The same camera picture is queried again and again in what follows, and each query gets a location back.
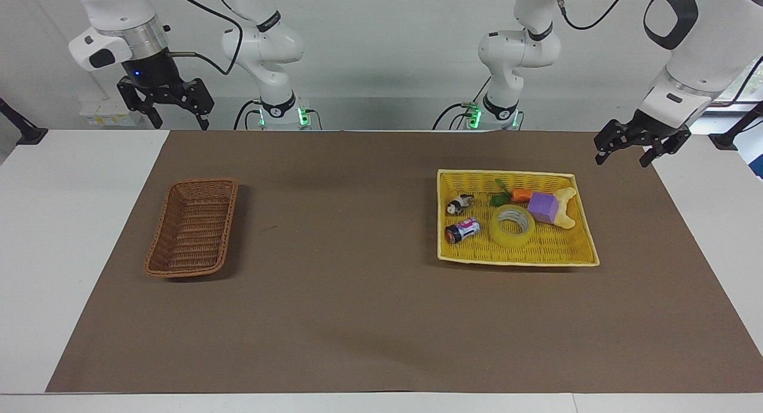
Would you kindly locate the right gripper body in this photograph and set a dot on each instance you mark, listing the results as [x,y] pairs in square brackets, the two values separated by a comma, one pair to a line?
[150,72]

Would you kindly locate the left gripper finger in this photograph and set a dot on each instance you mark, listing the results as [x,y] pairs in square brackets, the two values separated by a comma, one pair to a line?
[664,146]
[611,140]

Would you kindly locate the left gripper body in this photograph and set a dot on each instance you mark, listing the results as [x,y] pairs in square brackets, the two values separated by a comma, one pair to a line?
[648,124]

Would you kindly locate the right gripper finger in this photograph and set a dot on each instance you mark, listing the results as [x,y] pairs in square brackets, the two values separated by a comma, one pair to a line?
[197,100]
[136,103]

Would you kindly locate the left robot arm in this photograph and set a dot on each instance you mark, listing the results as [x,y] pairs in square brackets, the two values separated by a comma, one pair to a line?
[691,61]

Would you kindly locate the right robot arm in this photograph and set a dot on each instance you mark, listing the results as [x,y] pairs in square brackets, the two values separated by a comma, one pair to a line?
[119,11]

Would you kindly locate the yellow woven basket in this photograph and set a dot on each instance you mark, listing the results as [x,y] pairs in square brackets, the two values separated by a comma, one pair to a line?
[572,246]

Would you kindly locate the brown wicker basket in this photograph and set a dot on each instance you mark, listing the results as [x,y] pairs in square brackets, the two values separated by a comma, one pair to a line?
[191,228]

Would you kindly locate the yellowish clear tape roll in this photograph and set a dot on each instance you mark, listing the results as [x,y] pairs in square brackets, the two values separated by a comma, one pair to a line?
[498,234]

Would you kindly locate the white electrical box yellow label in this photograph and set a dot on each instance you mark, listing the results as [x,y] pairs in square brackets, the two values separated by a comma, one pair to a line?
[101,116]

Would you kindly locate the black stand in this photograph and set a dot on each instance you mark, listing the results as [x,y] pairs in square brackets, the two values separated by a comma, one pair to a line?
[736,133]
[19,127]

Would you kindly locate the cream bone-shaped toy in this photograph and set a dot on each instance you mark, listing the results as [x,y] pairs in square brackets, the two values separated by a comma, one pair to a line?
[567,213]

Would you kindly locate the purple cube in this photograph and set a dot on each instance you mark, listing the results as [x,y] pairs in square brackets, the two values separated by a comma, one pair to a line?
[543,207]

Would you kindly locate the orange toy carrot green leaves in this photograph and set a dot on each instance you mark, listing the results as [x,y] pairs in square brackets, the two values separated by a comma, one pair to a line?
[520,195]

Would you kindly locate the small black white toy figure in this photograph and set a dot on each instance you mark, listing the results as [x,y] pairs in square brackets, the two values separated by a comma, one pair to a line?
[458,205]

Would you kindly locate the small can pink white label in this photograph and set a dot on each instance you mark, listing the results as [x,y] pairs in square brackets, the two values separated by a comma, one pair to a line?
[462,230]

